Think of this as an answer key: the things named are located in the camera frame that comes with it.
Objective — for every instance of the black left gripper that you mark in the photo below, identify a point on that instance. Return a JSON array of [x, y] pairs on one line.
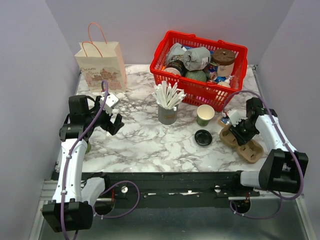
[[112, 128]]

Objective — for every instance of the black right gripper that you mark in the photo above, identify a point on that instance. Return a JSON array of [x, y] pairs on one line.
[[241, 138]]

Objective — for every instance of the brown cardboard cup carrier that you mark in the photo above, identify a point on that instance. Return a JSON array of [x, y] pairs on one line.
[[250, 152]]

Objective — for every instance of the green paper coffee cup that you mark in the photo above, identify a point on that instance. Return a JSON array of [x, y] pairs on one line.
[[89, 147]]

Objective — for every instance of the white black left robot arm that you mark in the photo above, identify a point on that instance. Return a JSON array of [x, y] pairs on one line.
[[71, 207]]

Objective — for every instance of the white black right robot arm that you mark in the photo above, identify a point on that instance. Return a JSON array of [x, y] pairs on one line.
[[285, 167]]

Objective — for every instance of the blue yellow card packet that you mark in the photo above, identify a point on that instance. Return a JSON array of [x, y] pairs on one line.
[[224, 120]]

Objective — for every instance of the grey straw holder cup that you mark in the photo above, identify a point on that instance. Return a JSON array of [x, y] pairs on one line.
[[167, 116]]

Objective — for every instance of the white pump bottle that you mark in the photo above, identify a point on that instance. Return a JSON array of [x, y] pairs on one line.
[[224, 80]]

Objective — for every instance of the white wrapped straws bundle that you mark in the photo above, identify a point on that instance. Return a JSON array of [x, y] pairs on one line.
[[168, 96]]

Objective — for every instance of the cream printed paper bag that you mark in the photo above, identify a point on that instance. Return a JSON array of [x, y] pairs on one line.
[[102, 60]]

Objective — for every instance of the red blue drink can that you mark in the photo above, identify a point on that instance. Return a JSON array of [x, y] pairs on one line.
[[211, 72]]

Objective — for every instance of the red plastic shopping basket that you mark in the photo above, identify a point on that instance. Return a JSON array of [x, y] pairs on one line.
[[198, 93]]

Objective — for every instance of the green textured ball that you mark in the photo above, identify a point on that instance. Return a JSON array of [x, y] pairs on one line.
[[197, 75]]

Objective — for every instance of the brown lidded white tub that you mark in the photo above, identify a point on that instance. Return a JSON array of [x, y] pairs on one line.
[[225, 61]]

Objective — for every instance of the dark printed paper cup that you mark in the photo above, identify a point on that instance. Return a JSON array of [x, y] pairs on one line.
[[176, 66]]

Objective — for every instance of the grey wrapped bundle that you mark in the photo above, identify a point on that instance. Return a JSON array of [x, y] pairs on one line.
[[196, 59]]

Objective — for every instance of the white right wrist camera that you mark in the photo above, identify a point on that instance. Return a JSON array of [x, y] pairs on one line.
[[232, 117]]

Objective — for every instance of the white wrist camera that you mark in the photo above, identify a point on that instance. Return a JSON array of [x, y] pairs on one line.
[[109, 102], [232, 117]]

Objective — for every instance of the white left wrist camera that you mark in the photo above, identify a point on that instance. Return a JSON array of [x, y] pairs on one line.
[[109, 102]]

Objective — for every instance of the black mounting base rail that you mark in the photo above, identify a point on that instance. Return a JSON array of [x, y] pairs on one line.
[[162, 190]]

